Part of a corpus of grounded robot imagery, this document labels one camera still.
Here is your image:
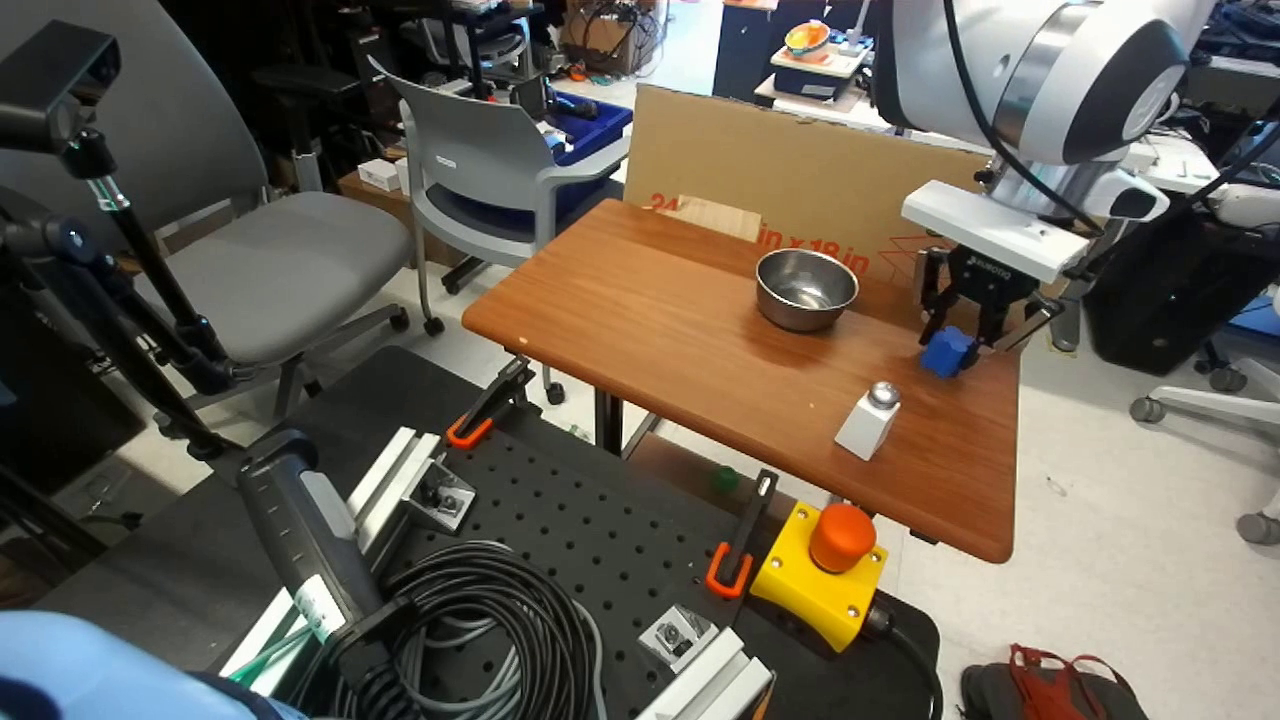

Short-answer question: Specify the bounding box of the aluminium extrusion rail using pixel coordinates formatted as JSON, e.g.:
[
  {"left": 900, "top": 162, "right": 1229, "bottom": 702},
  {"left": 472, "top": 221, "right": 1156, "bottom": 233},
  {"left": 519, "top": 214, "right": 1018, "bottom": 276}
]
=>
[
  {"left": 635, "top": 602, "right": 781, "bottom": 720},
  {"left": 214, "top": 423, "right": 479, "bottom": 691}
]

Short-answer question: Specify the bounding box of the small white bottle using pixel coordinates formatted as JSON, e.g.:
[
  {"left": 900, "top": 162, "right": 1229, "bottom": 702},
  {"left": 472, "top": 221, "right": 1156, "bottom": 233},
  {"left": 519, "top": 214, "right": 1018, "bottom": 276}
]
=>
[{"left": 832, "top": 377, "right": 905, "bottom": 466}]

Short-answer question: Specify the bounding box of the black bin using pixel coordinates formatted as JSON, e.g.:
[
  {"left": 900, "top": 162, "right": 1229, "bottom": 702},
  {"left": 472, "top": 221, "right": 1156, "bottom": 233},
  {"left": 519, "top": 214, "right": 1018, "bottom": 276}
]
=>
[{"left": 1078, "top": 205, "right": 1280, "bottom": 381}]

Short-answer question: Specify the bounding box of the blue box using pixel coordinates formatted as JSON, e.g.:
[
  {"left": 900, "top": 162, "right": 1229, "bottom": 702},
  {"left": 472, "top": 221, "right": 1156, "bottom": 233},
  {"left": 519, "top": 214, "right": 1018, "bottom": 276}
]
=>
[{"left": 536, "top": 86, "right": 635, "bottom": 173}]

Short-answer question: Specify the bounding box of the white chair base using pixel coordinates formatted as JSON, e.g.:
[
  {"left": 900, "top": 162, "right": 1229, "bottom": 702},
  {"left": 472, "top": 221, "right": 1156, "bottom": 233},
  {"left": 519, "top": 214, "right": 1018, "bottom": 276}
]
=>
[{"left": 1128, "top": 377, "right": 1280, "bottom": 548}]

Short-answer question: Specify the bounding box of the black tripod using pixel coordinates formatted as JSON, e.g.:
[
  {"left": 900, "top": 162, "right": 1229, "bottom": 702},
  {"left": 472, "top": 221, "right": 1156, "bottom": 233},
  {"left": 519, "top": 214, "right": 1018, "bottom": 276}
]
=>
[{"left": 0, "top": 133, "right": 246, "bottom": 465}]

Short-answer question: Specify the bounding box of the black perforated breadboard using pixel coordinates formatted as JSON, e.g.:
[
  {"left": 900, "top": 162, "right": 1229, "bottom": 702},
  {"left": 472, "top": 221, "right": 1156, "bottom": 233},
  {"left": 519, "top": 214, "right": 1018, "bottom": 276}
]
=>
[{"left": 282, "top": 397, "right": 945, "bottom": 720}]

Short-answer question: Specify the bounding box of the grey padded office chair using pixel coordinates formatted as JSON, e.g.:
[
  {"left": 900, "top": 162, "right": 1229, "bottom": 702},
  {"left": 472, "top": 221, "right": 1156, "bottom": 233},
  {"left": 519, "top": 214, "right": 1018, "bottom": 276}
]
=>
[{"left": 0, "top": 0, "right": 417, "bottom": 419}]

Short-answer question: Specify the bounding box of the steel bowl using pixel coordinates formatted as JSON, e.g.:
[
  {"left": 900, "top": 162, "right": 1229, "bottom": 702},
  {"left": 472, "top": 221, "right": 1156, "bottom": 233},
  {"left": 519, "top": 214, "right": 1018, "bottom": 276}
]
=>
[{"left": 750, "top": 243, "right": 864, "bottom": 337}]

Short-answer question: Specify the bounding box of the orange black clamp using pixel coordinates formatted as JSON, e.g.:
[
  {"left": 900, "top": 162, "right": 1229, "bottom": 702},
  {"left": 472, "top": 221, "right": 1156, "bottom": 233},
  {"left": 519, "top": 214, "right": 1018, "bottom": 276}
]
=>
[
  {"left": 701, "top": 466, "right": 784, "bottom": 602},
  {"left": 443, "top": 354, "right": 536, "bottom": 456}
]

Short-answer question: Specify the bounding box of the dark grey power strip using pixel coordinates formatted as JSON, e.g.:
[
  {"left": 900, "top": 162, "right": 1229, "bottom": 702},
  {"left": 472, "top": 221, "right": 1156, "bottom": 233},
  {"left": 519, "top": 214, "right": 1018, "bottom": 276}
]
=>
[{"left": 234, "top": 442, "right": 390, "bottom": 647}]

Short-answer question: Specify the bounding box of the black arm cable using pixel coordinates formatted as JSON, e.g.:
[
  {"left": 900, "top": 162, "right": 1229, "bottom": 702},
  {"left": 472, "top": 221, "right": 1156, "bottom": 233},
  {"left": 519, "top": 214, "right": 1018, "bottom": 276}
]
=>
[{"left": 938, "top": 0, "right": 1088, "bottom": 208}]

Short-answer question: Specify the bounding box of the cardboard sheet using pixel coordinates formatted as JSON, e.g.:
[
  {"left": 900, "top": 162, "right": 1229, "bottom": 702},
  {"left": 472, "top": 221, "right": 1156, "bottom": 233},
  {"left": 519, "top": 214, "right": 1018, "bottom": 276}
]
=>
[{"left": 620, "top": 79, "right": 1071, "bottom": 354}]

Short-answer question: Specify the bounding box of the blue cloth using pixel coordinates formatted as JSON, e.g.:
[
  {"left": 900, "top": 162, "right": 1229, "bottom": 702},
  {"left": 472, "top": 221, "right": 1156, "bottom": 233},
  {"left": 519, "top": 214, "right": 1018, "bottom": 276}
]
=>
[{"left": 0, "top": 602, "right": 312, "bottom": 720}]

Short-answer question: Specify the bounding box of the blue block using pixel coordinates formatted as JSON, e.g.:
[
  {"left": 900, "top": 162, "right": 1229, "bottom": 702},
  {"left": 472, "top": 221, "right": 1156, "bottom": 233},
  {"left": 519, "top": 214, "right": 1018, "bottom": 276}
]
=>
[{"left": 917, "top": 323, "right": 979, "bottom": 384}]

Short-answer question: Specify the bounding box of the yellow emergency stop button box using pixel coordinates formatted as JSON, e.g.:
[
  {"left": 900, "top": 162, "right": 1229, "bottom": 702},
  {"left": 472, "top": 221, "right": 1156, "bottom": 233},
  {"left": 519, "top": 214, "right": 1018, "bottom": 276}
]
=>
[{"left": 747, "top": 497, "right": 893, "bottom": 656}]

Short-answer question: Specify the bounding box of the brown wooden table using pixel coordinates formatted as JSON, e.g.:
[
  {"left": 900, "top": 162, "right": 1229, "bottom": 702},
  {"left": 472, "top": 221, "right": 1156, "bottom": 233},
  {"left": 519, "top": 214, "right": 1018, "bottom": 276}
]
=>
[{"left": 461, "top": 197, "right": 1028, "bottom": 567}]

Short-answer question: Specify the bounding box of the black camera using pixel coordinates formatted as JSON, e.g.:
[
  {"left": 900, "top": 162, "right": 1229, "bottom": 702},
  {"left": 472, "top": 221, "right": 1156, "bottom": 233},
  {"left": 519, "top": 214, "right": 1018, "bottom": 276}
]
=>
[{"left": 0, "top": 16, "right": 124, "bottom": 153}]

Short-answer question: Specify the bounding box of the black cable bundle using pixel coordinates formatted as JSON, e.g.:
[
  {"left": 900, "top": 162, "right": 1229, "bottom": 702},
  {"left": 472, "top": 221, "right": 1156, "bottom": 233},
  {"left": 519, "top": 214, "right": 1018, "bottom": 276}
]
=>
[{"left": 322, "top": 536, "right": 612, "bottom": 720}]

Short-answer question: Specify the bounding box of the light grey plastic chair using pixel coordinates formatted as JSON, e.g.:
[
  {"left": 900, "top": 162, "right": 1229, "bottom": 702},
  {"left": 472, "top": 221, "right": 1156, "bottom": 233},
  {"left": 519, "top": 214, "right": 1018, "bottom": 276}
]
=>
[{"left": 368, "top": 57, "right": 632, "bottom": 406}]

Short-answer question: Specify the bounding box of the red black bag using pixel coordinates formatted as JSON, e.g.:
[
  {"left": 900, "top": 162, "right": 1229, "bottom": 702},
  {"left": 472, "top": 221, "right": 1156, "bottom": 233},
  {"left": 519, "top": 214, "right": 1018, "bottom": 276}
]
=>
[{"left": 957, "top": 645, "right": 1151, "bottom": 720}]

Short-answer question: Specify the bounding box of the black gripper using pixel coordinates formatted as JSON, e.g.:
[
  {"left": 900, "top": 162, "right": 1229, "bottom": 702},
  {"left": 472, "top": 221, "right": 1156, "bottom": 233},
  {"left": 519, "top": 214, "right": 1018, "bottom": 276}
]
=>
[{"left": 917, "top": 243, "right": 1040, "bottom": 361}]

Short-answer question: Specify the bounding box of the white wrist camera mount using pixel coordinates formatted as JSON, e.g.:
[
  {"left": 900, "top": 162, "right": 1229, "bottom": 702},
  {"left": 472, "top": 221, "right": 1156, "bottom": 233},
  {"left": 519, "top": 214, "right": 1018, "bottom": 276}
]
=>
[{"left": 900, "top": 175, "right": 1097, "bottom": 287}]

